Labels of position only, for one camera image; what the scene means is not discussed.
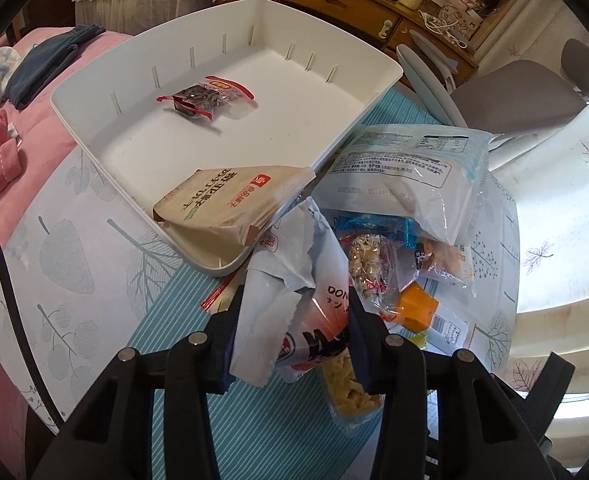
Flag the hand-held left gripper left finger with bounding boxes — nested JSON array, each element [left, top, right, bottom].
[[32, 300, 248, 480]]

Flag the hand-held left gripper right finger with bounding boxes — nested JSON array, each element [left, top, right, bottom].
[[347, 291, 557, 480]]

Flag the pink white cracker bag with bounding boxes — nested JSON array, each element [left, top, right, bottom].
[[229, 196, 382, 433]]

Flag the clear nut snack packet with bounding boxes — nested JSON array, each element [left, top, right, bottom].
[[349, 232, 420, 311]]

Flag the large white blue snack bag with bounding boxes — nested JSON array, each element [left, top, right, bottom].
[[314, 124, 495, 246]]

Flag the white plastic tray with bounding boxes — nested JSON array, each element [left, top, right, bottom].
[[49, 0, 405, 278]]

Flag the red white snack packet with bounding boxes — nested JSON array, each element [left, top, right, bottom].
[[202, 280, 245, 313]]

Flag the teal striped table runner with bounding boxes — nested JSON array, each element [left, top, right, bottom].
[[127, 80, 450, 480]]

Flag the orange snack packet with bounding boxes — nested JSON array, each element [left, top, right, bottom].
[[397, 281, 440, 333]]

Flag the white printed label packet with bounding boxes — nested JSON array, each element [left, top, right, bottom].
[[427, 310, 471, 357]]

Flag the clear cookie packet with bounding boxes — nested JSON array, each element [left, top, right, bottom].
[[414, 240, 475, 281]]

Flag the blue snack packet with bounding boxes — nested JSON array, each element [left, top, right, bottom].
[[334, 214, 417, 251]]

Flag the brown paper snack bag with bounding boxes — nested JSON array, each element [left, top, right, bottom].
[[153, 165, 317, 248]]

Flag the floral white curtain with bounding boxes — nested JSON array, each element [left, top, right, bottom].
[[474, 0, 589, 411]]

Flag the dark snack packet red edges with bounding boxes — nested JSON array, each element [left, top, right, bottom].
[[156, 76, 256, 122]]

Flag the pink blanket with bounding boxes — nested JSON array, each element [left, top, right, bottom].
[[0, 27, 135, 480]]

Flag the grey office chair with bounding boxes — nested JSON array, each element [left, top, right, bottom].
[[395, 37, 589, 156]]

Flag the wooden desk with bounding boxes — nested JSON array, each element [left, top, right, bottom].
[[219, 0, 532, 83]]

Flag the cardboard box with drawing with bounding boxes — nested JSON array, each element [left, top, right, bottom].
[[439, 2, 481, 41]]

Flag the dark blue cloth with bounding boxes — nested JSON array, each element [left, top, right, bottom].
[[7, 24, 106, 110]]

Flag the black metal frame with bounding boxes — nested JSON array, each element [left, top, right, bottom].
[[494, 352, 575, 480]]

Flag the black cable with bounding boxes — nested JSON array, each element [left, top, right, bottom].
[[0, 207, 70, 426]]

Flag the white charger cable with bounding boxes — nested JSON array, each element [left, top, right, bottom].
[[417, 10, 467, 48]]

